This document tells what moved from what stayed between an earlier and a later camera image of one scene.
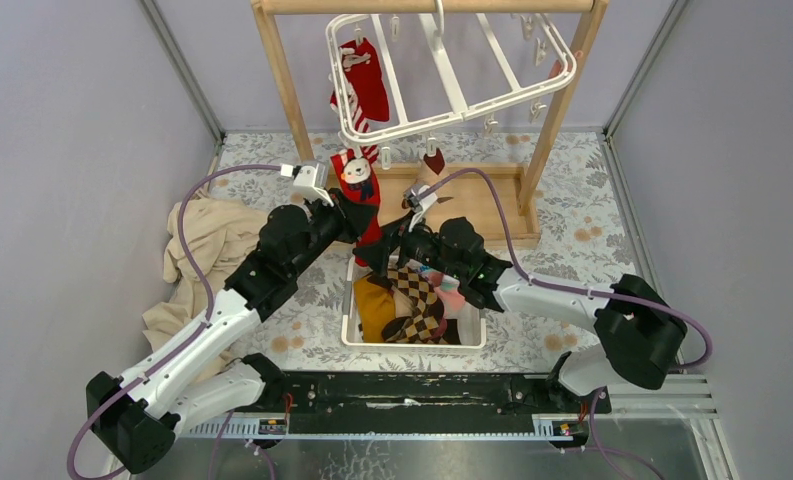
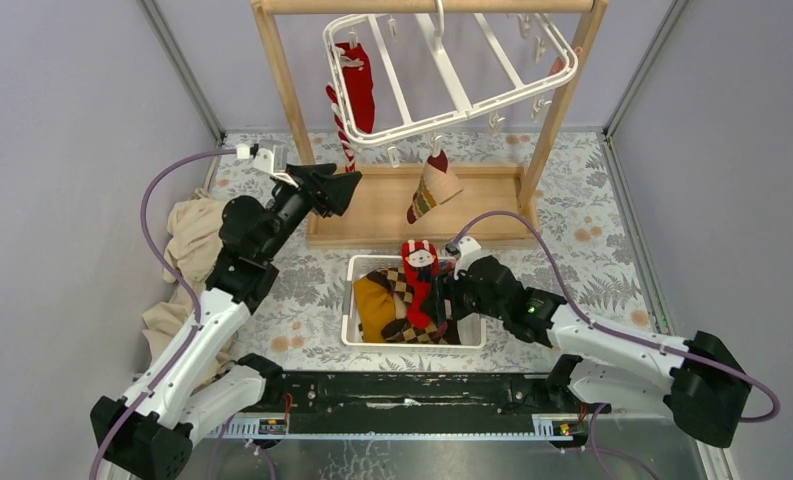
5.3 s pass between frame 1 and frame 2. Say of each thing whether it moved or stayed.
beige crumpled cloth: stayed
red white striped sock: moved
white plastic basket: stayed
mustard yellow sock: stayed
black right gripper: moved
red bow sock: moved
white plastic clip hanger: stayed
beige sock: stayed
